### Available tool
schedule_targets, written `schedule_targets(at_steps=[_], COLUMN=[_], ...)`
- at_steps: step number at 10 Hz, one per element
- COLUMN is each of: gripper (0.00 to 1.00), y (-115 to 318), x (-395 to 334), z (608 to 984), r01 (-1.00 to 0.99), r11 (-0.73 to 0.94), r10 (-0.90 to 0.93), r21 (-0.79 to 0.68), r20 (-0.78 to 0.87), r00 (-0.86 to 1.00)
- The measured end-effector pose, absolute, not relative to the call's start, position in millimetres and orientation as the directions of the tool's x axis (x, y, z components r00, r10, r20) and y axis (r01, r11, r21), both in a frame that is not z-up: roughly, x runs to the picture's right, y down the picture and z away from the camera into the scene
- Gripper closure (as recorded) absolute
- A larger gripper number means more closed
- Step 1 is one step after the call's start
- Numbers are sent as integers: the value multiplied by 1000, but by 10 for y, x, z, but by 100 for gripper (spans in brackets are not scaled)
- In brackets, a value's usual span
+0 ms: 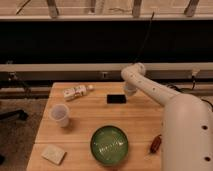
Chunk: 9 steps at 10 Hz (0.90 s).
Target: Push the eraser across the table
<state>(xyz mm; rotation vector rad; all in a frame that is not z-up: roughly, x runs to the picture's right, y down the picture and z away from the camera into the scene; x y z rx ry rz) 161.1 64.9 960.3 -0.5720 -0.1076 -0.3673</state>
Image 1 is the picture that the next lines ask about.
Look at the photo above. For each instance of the white patterned box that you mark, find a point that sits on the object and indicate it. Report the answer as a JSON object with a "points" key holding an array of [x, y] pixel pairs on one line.
{"points": [[74, 92]]}

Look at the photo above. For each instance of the red-brown tool handle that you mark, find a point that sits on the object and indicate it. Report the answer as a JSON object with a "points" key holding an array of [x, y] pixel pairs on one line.
{"points": [[155, 144]]}

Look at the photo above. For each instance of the green bowl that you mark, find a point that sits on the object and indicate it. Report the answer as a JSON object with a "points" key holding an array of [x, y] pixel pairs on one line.
{"points": [[109, 145]]}

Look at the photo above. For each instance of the small white ball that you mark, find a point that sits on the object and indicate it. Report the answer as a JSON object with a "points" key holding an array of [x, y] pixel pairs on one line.
{"points": [[90, 87]]}

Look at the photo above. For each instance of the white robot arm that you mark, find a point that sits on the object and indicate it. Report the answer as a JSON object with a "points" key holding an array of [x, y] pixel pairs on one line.
{"points": [[187, 130]]}

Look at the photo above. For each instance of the white cylindrical gripper tip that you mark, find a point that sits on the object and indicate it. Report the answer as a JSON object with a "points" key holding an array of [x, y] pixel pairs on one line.
{"points": [[129, 89]]}

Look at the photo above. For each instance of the black eraser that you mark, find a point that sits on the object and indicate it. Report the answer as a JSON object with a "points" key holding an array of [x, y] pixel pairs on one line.
{"points": [[116, 98]]}

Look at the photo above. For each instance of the translucent plastic cup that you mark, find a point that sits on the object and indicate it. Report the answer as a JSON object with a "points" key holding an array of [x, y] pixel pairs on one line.
{"points": [[60, 114]]}

